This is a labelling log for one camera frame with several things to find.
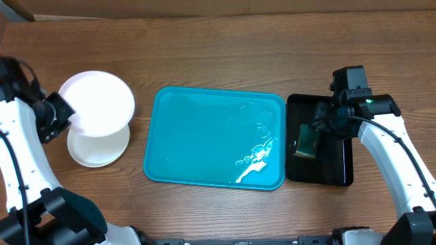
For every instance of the black plastic water tray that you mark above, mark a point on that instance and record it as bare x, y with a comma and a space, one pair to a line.
332, 163

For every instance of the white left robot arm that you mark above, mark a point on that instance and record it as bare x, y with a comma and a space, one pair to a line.
40, 210

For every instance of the white plate with ketchup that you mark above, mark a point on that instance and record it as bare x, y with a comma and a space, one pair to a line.
97, 152

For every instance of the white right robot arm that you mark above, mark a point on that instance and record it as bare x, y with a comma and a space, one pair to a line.
377, 122

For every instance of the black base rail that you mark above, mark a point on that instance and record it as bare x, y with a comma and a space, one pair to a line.
301, 240

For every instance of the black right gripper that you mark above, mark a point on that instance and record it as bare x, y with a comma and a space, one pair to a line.
319, 124

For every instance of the green yellow scrub sponge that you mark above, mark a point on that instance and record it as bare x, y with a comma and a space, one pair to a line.
306, 145

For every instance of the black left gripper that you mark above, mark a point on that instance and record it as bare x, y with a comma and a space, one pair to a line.
59, 101

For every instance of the teal plastic tray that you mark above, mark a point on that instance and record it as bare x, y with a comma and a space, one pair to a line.
207, 137

